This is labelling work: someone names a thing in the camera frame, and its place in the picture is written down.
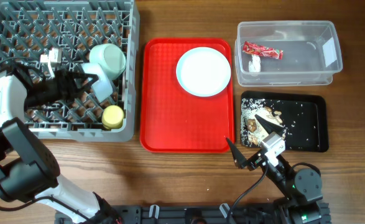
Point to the light blue bowl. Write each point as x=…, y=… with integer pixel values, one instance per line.
x=103, y=87

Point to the red plastic tray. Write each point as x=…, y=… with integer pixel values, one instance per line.
x=174, y=121

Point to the clear plastic bin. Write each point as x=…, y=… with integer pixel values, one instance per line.
x=311, y=53

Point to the yellow plastic cup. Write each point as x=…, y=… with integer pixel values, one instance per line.
x=112, y=117

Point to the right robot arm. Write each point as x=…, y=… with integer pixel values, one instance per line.
x=300, y=184

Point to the light blue plate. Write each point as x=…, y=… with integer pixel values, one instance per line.
x=203, y=71

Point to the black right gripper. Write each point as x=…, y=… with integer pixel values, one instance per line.
x=269, y=127

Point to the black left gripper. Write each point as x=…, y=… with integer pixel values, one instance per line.
x=65, y=76

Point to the green bowl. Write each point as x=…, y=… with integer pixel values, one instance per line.
x=111, y=59

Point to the grey dishwasher rack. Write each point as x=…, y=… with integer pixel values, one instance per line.
x=31, y=28

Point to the white tissue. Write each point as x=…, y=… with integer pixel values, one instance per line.
x=255, y=64

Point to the red snack wrapper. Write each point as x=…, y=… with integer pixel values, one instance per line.
x=262, y=51

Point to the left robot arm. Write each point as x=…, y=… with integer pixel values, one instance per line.
x=29, y=172

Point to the black waste tray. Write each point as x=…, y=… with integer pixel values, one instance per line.
x=301, y=120

